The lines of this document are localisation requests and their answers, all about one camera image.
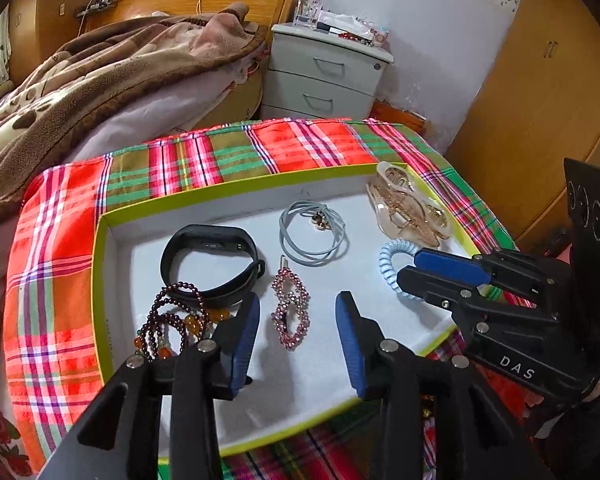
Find pink rhinestone hair clip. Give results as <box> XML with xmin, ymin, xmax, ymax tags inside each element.
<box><xmin>271</xmin><ymin>256</ymin><xmax>311</xmax><ymax>351</ymax></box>

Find dark beaded bracelet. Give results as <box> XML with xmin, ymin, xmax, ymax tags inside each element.
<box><xmin>133</xmin><ymin>280</ymin><xmax>232</xmax><ymax>363</ymax></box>

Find light blue spiral hair tie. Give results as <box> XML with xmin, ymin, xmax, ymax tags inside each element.
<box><xmin>378</xmin><ymin>238</ymin><xmax>424</xmax><ymax>302</ymax></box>

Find translucent pink hair claw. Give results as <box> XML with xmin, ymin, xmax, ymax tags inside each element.
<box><xmin>366</xmin><ymin>162</ymin><xmax>452</xmax><ymax>248</ymax></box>

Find black fitness band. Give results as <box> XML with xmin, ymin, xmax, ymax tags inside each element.
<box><xmin>160</xmin><ymin>224</ymin><xmax>265</xmax><ymax>310</ymax></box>

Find grey elastic hair tie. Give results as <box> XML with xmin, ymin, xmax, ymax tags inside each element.
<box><xmin>277</xmin><ymin>199</ymin><xmax>350</xmax><ymax>267</ymax></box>

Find yellow-green shallow cardboard box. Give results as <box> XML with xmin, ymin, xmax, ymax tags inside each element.
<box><xmin>90</xmin><ymin>160</ymin><xmax>481</xmax><ymax>458</ymax></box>

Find wooden wardrobe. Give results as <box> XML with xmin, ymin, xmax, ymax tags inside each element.
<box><xmin>445</xmin><ymin>0</ymin><xmax>600</xmax><ymax>252</ymax></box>

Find grey bedside drawer cabinet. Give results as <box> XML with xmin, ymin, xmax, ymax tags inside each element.
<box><xmin>260</xmin><ymin>24</ymin><xmax>393</xmax><ymax>119</ymax></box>

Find clutter on nightstand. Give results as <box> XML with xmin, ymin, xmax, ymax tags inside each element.
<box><xmin>316</xmin><ymin>10</ymin><xmax>389</xmax><ymax>47</ymax></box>

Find brown patterned blanket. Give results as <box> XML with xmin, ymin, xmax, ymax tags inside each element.
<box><xmin>0</xmin><ymin>2</ymin><xmax>268</xmax><ymax>222</ymax></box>

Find clear glass cup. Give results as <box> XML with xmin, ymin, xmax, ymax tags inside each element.
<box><xmin>294</xmin><ymin>0</ymin><xmax>323</xmax><ymax>29</ymax></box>

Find tall wooden corner cabinet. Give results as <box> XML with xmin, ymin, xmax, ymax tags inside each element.
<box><xmin>8</xmin><ymin>0</ymin><xmax>90</xmax><ymax>84</ymax></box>

